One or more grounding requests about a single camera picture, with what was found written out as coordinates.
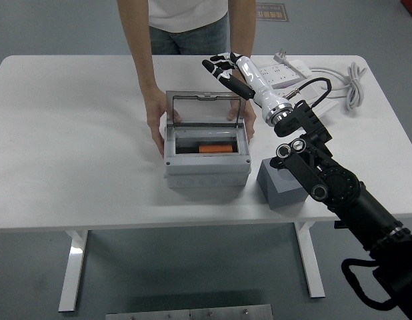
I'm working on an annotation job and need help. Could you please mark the person's left hand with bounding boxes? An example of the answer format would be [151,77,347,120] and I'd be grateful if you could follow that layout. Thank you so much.
[227,98,257,145]

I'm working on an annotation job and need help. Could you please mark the person's right hand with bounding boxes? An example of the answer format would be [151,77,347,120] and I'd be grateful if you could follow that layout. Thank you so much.
[144,88,183,159]

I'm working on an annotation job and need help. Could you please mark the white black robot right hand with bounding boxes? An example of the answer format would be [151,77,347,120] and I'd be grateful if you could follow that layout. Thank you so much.
[201,51,293,116]

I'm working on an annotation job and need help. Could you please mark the orange cylindrical battery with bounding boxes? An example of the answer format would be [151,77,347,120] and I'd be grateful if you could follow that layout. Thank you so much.
[198,144,234,154]

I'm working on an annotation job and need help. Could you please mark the transparent hinged box lid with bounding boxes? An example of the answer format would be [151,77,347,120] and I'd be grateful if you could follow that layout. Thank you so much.
[165,89,245,127]

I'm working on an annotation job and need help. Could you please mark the grey plastic electrical box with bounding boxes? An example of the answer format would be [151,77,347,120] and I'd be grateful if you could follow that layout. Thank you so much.
[163,121,253,187]

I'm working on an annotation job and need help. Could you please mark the large white power strip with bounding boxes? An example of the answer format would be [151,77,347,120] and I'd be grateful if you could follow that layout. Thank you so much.
[259,63,302,89]

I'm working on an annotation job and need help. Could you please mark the white power plug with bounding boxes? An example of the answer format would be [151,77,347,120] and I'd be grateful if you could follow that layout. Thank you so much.
[273,49,292,66]

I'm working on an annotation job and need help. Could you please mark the brown floor sign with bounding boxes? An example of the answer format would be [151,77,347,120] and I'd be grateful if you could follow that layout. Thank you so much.
[255,3,290,23]

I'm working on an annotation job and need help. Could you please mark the grey block with round hole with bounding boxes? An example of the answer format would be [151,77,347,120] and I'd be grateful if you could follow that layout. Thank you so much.
[256,157,309,211]

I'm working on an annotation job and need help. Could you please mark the person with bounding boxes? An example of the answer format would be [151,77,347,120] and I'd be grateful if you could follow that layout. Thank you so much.
[147,0,229,56]

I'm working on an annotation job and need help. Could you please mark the white table leg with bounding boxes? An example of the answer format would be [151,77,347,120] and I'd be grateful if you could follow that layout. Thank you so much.
[58,229,89,313]
[293,221,326,299]

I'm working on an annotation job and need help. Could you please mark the grey metal plate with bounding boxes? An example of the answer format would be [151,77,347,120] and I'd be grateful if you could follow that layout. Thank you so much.
[105,303,273,320]

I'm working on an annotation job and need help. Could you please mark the white coiled power cord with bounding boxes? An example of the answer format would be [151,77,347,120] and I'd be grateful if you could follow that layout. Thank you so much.
[307,61,367,113]

